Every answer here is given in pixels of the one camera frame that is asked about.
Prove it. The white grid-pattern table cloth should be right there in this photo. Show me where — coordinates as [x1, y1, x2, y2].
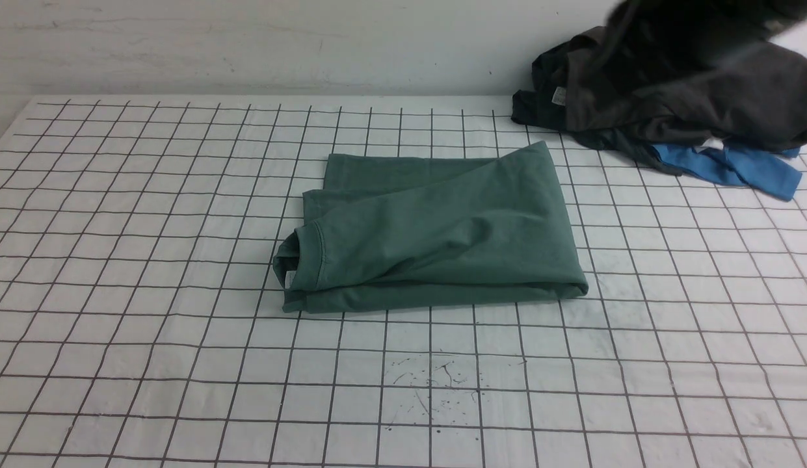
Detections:
[0, 96, 807, 467]

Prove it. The dark grey garment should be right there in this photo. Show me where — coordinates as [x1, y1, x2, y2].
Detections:
[511, 27, 807, 171]

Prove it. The blue garment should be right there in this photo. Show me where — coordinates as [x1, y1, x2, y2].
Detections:
[652, 144, 802, 202]

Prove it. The green long-sleeved shirt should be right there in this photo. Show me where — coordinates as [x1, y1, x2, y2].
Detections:
[272, 142, 589, 313]

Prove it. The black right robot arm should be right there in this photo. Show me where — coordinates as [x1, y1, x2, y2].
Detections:
[590, 1, 807, 86]

